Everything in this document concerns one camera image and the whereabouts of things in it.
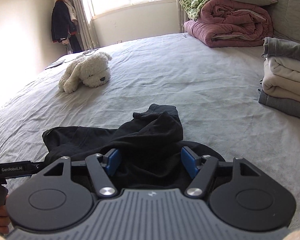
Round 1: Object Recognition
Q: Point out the black garment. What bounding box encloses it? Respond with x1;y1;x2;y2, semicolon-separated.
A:
42;104;224;191

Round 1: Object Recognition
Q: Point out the person's left hand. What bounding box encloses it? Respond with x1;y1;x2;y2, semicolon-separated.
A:
0;205;11;235

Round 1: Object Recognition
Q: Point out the grey bed sheet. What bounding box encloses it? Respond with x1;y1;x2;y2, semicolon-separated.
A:
0;34;300;229

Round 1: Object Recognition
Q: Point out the white plush dog toy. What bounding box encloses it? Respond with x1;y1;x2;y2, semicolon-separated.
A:
58;51;112;94

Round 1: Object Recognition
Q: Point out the dark flat object on bed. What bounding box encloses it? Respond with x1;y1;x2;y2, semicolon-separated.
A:
45;60;64;70

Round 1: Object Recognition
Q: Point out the cream folded garment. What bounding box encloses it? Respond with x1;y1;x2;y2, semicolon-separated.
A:
262;56;300;102

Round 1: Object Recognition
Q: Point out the grey folded top garment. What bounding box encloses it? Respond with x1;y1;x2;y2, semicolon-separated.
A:
262;37;300;61

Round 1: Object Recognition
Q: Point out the maroon folded quilt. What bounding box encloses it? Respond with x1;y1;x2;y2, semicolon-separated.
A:
184;0;274;48

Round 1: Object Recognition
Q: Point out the dark jacket hanging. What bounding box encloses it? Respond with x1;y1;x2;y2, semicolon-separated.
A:
51;0;77;43

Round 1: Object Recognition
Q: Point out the grey dotted curtain left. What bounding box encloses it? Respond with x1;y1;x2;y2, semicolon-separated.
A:
69;0;100;50

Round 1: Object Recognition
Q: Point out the grey dotted curtain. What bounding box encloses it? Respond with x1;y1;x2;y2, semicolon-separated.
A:
69;0;100;50
174;0;191;33

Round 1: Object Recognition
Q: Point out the grey dotted curtain right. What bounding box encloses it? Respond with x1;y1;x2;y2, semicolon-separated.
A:
174;0;191;33

